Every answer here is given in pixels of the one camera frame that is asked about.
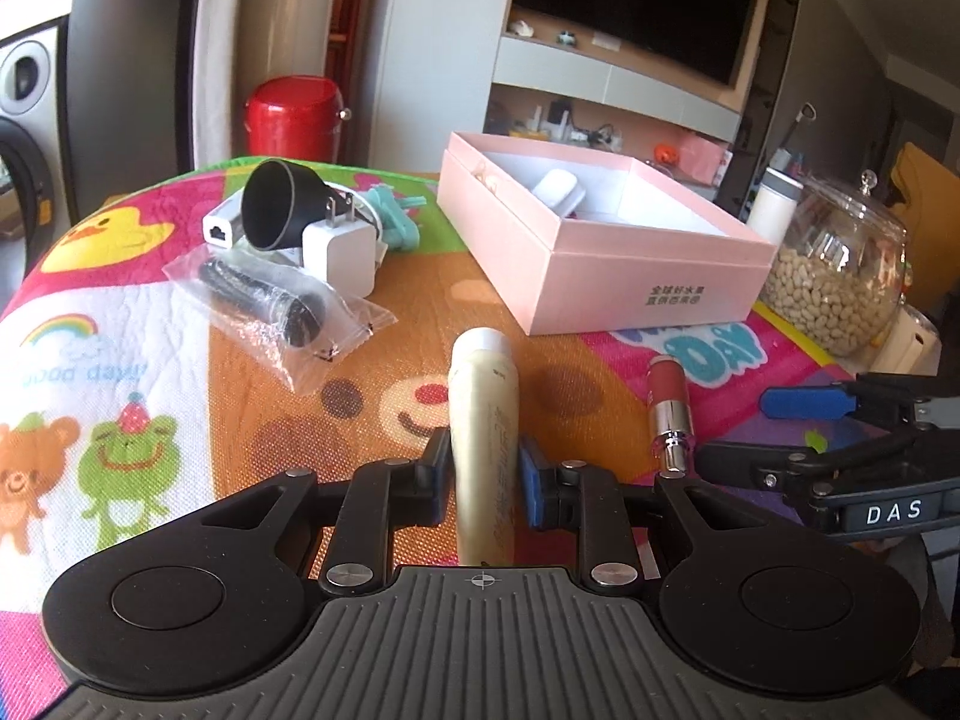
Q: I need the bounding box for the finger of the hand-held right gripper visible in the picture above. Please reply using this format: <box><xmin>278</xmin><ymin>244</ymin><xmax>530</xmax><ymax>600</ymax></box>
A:
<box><xmin>694</xmin><ymin>427</ymin><xmax>917</xmax><ymax>496</ymax></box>
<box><xmin>759</xmin><ymin>373</ymin><xmax>935</xmax><ymax>428</ymax></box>

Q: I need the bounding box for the red lipstick with silver base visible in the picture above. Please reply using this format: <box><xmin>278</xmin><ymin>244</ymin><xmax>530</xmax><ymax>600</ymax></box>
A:
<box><xmin>646</xmin><ymin>356</ymin><xmax>695</xmax><ymax>476</ymax></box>

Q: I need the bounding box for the pink bag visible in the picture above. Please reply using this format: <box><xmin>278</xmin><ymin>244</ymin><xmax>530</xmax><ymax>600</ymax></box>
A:
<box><xmin>677</xmin><ymin>131</ymin><xmax>733</xmax><ymax>185</ymax></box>

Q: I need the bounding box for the thin white rod with loop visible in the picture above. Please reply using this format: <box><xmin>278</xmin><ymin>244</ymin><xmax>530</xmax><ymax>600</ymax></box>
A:
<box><xmin>784</xmin><ymin>103</ymin><xmax>819</xmax><ymax>160</ymax></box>

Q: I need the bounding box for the cream squeeze tube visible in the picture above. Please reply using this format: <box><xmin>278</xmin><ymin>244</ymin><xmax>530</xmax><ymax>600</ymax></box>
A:
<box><xmin>448</xmin><ymin>328</ymin><xmax>523</xmax><ymax>568</ymax></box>

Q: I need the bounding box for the washer with dark door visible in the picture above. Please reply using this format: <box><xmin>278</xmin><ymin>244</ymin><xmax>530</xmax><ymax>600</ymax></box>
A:
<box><xmin>0</xmin><ymin>116</ymin><xmax>58</xmax><ymax>242</ymax></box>

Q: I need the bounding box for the red trash can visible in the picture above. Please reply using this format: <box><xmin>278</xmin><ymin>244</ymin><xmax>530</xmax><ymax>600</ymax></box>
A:
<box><xmin>244</xmin><ymin>75</ymin><xmax>353</xmax><ymax>166</ymax></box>

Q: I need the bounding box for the white charger plug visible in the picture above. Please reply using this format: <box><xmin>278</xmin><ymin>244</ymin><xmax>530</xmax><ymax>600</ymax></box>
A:
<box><xmin>301</xmin><ymin>193</ymin><xmax>376</xmax><ymax>299</ymax></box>

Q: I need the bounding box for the white oval device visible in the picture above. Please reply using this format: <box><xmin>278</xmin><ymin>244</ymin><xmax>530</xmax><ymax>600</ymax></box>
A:
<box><xmin>529</xmin><ymin>169</ymin><xmax>590</xmax><ymax>219</ymax></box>

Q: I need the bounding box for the black cylindrical gadget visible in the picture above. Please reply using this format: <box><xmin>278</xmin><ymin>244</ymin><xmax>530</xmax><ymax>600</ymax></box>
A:
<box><xmin>196</xmin><ymin>259</ymin><xmax>328</xmax><ymax>350</ymax></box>

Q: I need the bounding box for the white and wood TV cabinet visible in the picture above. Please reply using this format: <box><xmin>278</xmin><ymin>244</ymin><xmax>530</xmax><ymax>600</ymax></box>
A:
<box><xmin>484</xmin><ymin>0</ymin><xmax>797</xmax><ymax>190</ymax></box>

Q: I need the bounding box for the yellow furniture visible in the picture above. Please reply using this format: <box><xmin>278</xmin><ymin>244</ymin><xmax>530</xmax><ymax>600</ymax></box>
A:
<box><xmin>891</xmin><ymin>141</ymin><xmax>960</xmax><ymax>316</ymax></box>

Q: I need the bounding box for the pink cardboard box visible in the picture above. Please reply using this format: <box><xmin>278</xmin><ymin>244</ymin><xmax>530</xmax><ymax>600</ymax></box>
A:
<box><xmin>436</xmin><ymin>130</ymin><xmax>778</xmax><ymax>337</ymax></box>

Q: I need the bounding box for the beige curtain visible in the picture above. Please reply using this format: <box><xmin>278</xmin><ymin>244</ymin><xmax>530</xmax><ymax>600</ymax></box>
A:
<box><xmin>196</xmin><ymin>0</ymin><xmax>257</xmax><ymax>160</ymax></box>

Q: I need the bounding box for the white plastic container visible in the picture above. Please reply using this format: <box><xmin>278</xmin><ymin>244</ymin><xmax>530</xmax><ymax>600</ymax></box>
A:
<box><xmin>877</xmin><ymin>304</ymin><xmax>943</xmax><ymax>377</ymax></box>

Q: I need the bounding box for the washer with white door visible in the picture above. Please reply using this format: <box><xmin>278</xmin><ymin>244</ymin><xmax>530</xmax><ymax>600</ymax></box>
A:
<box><xmin>0</xmin><ymin>19</ymin><xmax>66</xmax><ymax>125</ymax></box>

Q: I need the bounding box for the black round cup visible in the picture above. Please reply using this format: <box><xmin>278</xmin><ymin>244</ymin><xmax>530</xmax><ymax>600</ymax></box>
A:
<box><xmin>240</xmin><ymin>157</ymin><xmax>332</xmax><ymax>254</ymax></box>

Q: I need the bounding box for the white network adapter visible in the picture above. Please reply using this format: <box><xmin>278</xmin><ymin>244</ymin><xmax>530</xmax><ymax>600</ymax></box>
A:
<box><xmin>201</xmin><ymin>195</ymin><xmax>253</xmax><ymax>249</ymax></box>

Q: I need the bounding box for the black television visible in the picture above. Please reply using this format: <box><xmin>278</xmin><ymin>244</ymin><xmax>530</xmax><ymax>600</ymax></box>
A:
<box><xmin>512</xmin><ymin>0</ymin><xmax>765</xmax><ymax>88</ymax></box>

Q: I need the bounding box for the teal plastic plug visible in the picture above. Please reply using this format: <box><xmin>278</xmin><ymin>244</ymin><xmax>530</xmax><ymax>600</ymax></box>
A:
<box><xmin>356</xmin><ymin>172</ymin><xmax>429</xmax><ymax>253</ymax></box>

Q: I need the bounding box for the clear plastic bag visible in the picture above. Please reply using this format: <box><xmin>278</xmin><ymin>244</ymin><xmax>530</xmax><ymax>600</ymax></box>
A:
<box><xmin>163</xmin><ymin>243</ymin><xmax>399</xmax><ymax>397</ymax></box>

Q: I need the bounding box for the white thermos bottle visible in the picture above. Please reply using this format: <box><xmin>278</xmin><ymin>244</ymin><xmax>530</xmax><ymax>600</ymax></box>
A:
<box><xmin>746</xmin><ymin>148</ymin><xmax>808</xmax><ymax>248</ymax></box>

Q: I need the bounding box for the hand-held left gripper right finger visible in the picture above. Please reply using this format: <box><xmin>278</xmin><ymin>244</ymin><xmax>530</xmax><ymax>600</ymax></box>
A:
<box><xmin>517</xmin><ymin>435</ymin><xmax>760</xmax><ymax>595</ymax></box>

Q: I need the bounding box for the glass jar of peanuts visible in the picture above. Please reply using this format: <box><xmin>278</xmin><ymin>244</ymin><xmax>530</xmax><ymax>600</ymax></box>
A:
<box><xmin>757</xmin><ymin>169</ymin><xmax>911</xmax><ymax>359</ymax></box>

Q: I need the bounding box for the colourful cartoon mat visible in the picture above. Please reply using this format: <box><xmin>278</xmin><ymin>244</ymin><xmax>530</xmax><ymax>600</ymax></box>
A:
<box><xmin>0</xmin><ymin>156</ymin><xmax>942</xmax><ymax>695</ymax></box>

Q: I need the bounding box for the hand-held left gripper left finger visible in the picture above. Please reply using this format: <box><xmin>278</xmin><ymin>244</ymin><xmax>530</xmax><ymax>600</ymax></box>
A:
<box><xmin>201</xmin><ymin>427</ymin><xmax>455</xmax><ymax>596</ymax></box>

